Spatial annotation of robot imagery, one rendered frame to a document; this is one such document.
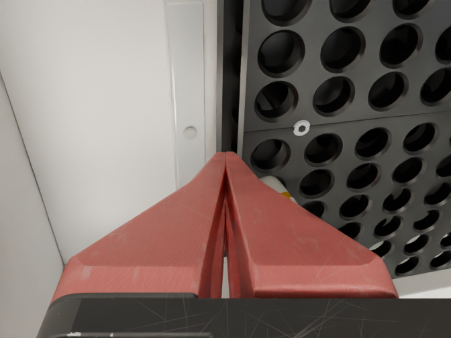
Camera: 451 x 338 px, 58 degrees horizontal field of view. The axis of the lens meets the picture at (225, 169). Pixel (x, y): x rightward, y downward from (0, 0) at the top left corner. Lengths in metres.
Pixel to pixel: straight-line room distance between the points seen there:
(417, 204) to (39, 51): 0.16
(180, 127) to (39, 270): 0.09
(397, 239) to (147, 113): 0.12
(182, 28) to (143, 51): 0.02
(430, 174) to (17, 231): 0.16
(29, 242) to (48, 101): 0.06
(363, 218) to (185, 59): 0.09
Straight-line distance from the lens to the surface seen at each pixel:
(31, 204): 0.20
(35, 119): 0.19
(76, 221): 0.22
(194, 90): 0.17
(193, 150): 0.19
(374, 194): 0.16
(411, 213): 0.18
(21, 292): 0.18
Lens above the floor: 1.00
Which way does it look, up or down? 51 degrees down
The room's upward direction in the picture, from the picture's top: 159 degrees clockwise
